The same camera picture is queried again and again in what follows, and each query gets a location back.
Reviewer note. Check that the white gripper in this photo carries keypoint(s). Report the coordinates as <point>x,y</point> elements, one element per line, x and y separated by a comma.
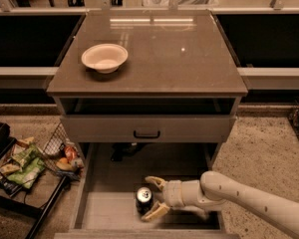
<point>173,193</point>

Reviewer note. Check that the pepsi can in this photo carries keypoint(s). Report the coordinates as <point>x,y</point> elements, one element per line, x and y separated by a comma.
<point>144,200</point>

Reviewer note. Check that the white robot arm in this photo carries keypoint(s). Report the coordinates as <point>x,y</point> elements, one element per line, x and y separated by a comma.
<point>213,188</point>

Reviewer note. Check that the open middle drawer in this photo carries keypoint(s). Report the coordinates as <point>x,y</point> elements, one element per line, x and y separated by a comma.
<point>106,206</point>

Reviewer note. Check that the closed top drawer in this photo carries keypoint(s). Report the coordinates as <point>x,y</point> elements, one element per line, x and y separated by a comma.
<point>88,128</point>

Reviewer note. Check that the grey drawer cabinet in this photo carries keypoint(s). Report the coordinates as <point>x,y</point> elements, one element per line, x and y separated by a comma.
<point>178,65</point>

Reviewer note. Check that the green chip bag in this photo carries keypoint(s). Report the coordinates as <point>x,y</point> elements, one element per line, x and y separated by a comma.
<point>30,166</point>

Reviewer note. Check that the white paper bowl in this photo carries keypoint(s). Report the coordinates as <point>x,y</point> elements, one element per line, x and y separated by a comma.
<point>104,58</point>

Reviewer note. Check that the black drawer handle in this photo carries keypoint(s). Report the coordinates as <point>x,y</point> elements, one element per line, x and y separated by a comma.
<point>146,134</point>

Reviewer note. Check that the wire basket with snacks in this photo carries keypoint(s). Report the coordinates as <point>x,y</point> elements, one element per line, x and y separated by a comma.
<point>61,156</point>

